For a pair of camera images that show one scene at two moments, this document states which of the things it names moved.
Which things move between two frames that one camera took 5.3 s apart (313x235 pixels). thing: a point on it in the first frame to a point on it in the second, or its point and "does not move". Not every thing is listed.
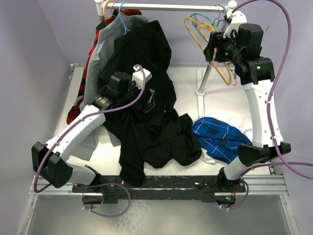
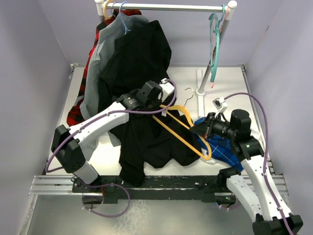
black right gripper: x=216 y=40 to x=206 y=129
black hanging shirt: x=156 y=114 does not move
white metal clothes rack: x=100 y=6 does not move
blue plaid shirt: x=219 y=138 does not move
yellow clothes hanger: x=212 y=28 to x=177 y=134
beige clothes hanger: x=107 y=1 does not move
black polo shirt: x=158 y=139 does not move
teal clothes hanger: x=192 y=18 to x=214 y=43
